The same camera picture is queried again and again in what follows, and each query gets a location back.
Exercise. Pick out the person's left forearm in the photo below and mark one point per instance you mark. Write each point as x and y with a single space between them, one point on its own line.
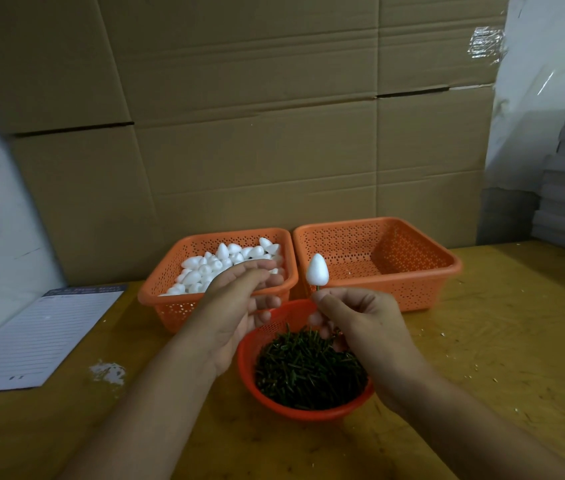
147 419

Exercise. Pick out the grey cardboard block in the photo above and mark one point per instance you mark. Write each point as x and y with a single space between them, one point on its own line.
505 214

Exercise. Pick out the pile of green sticks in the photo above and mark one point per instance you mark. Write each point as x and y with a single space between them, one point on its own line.
307 374

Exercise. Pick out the person's left fingers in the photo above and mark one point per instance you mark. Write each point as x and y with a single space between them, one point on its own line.
257 277

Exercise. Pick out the white foam crumbs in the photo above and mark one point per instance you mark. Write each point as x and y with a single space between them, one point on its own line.
108 373

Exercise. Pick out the person's right thumb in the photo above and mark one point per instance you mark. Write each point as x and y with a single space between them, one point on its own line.
330 314

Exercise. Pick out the person's right forearm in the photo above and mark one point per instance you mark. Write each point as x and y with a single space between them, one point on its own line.
462 434

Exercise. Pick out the large brown cardboard box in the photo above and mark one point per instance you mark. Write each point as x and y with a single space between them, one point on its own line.
242 49
262 184

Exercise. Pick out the orange perforated plastic basket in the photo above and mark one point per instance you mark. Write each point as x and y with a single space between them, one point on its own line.
402 274
172 304

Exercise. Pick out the round orange plastic colander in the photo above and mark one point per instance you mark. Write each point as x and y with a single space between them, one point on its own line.
250 354

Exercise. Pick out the lined white paper notepad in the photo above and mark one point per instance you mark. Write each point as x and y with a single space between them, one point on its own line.
32 339

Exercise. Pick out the clear packing tape strip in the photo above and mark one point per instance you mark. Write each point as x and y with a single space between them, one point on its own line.
486 43

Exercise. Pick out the pile of white foam buds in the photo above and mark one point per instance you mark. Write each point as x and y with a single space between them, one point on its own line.
197 274

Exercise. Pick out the white foam bud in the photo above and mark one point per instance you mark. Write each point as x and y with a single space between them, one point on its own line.
317 269

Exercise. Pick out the person's left hand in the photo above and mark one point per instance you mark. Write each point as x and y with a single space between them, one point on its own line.
227 319

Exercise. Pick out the person's right hand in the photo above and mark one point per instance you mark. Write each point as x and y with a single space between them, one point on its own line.
367 334

